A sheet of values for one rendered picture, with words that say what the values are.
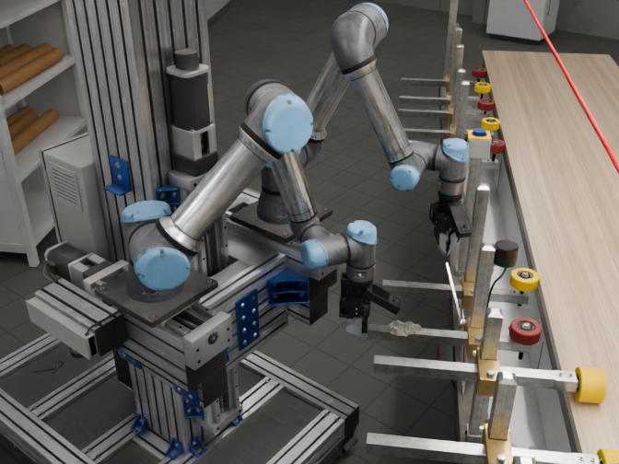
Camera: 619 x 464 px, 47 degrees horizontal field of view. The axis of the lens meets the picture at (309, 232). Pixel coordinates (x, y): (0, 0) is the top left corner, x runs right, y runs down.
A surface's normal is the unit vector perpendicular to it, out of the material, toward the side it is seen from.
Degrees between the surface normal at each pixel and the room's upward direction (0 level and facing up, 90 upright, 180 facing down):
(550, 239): 0
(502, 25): 90
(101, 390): 0
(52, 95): 90
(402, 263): 0
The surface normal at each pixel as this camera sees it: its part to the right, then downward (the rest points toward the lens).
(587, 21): -0.62, 0.39
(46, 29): -0.15, 0.50
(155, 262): 0.26, 0.56
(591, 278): 0.00, -0.86
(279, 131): 0.44, 0.37
